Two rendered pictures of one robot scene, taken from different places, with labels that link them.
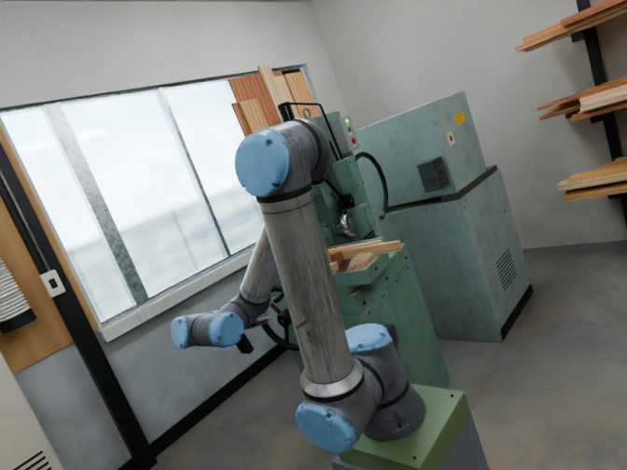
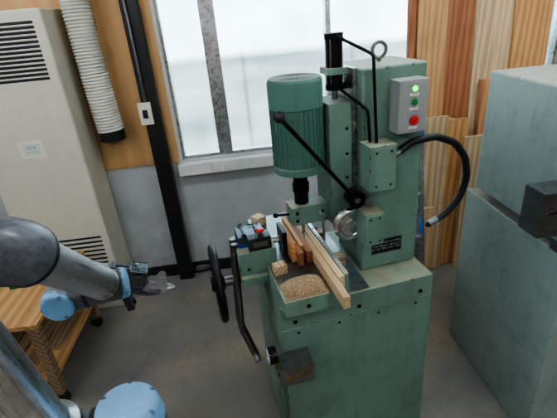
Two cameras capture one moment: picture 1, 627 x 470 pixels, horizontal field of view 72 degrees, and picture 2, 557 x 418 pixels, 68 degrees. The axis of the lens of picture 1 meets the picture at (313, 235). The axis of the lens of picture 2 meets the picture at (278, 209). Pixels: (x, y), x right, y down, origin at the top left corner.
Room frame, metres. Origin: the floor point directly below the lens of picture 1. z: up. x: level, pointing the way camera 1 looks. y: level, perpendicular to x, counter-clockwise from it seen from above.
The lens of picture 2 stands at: (0.79, -0.78, 1.70)
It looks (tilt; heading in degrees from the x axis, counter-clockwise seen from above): 26 degrees down; 39
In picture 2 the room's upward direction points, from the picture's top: 5 degrees counter-clockwise
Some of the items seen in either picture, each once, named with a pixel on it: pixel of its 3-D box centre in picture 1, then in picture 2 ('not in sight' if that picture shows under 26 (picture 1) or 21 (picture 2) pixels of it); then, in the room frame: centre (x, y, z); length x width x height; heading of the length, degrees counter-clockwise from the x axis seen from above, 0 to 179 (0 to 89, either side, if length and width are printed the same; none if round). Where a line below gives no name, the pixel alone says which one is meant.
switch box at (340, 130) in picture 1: (344, 134); (408, 104); (2.04, -0.30, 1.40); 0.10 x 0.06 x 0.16; 142
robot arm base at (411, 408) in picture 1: (386, 401); not in sight; (1.08, -0.03, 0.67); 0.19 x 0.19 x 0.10
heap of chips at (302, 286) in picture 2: (360, 258); (303, 283); (1.65, -0.14, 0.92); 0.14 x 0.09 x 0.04; 142
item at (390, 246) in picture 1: (338, 255); (312, 251); (1.82, -0.07, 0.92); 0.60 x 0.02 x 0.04; 52
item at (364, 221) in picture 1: (361, 218); (369, 224); (1.92, -0.23, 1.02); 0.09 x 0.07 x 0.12; 52
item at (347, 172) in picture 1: (348, 174); (377, 165); (1.95, -0.25, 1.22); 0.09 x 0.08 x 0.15; 142
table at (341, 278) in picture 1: (313, 279); (278, 257); (1.78, 0.06, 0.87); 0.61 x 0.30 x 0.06; 52
